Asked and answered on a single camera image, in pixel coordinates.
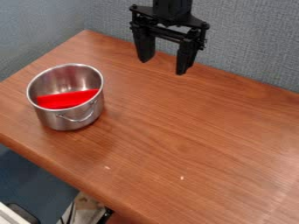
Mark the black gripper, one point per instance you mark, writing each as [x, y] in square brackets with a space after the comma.
[169, 20]

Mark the stainless steel pot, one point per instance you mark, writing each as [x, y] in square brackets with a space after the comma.
[61, 79]

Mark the red plastic block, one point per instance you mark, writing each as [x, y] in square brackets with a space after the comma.
[66, 100]

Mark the black white floor object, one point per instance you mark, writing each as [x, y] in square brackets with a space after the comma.
[14, 214]

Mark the table leg frame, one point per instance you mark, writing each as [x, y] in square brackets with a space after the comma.
[86, 211]

